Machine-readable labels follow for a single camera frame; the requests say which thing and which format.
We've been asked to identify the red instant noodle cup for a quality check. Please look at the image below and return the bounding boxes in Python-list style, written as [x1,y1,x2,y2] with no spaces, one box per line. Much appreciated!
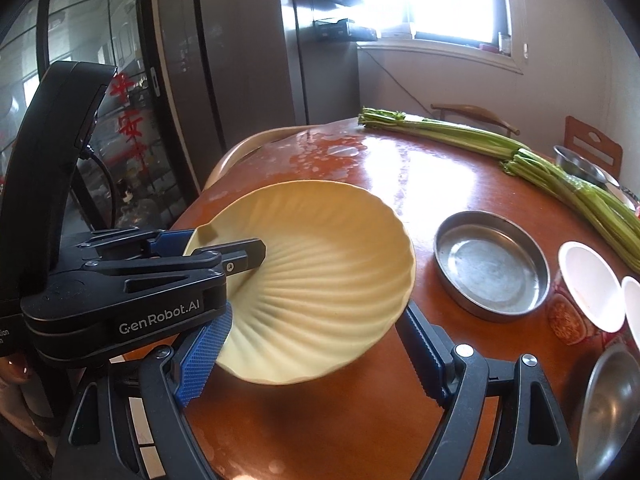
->
[546,241,626,346]

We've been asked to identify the thin wall cable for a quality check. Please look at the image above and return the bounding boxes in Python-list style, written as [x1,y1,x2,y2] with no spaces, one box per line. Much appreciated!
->
[374,51,437,112]

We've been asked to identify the round metal pan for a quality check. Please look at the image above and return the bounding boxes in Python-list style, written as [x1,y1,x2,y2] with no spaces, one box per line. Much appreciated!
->
[433,211,552,322]

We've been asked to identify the wrapped celery bunch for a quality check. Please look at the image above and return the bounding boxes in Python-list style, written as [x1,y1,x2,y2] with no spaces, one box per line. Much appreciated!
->
[501,149,640,276]

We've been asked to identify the white bowl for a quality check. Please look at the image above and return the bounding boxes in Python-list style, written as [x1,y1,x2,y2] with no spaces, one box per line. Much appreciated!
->
[620,276,640,356]

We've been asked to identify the light wooden chair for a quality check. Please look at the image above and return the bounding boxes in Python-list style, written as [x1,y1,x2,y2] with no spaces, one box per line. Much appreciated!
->
[202,124,326,192]

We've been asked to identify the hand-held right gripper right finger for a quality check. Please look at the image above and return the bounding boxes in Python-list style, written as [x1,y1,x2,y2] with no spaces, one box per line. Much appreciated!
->
[397,302,578,480]

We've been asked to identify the red door decal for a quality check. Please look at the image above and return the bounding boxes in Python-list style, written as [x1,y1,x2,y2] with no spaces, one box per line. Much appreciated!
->
[111,72,152,173]

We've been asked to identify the glass door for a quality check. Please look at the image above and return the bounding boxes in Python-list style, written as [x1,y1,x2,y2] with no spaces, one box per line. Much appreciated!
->
[0,0,191,231]

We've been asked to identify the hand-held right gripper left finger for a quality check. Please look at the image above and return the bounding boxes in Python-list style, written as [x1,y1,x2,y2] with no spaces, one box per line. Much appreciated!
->
[52,304,236,480]

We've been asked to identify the wire storage rack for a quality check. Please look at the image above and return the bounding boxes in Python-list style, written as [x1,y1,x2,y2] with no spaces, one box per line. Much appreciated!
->
[292,0,378,43]

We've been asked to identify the small steel bowl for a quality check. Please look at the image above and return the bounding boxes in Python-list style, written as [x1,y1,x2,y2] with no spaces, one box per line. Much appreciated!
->
[552,145,621,188]

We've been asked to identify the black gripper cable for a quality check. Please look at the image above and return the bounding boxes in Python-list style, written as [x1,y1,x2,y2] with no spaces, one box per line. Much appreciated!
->
[79,144,126,233]

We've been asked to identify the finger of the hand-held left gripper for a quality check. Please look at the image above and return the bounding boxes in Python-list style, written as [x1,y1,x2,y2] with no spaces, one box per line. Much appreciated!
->
[75,227,199,262]
[82,238,267,295]

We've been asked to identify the slot-back wooden chair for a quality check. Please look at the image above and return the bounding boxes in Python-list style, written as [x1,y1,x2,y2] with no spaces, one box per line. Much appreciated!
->
[564,115,623,181]

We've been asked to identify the long celery bunch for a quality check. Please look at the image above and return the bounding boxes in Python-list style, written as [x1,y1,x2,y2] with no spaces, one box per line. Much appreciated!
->
[357,106,531,162]

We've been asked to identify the grey steel bowl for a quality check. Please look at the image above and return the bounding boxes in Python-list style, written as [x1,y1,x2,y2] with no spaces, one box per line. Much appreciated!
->
[575,342,640,480]

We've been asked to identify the curved-back wooden chair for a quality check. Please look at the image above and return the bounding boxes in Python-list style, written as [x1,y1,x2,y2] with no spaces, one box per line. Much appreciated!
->
[430,103,521,137]

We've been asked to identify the grey refrigerator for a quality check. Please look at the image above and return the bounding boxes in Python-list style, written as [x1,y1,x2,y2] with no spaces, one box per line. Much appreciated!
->
[152,0,311,196]

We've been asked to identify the yellow scalloped plate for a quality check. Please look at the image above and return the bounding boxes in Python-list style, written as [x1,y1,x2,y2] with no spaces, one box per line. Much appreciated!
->
[184,179,417,387]

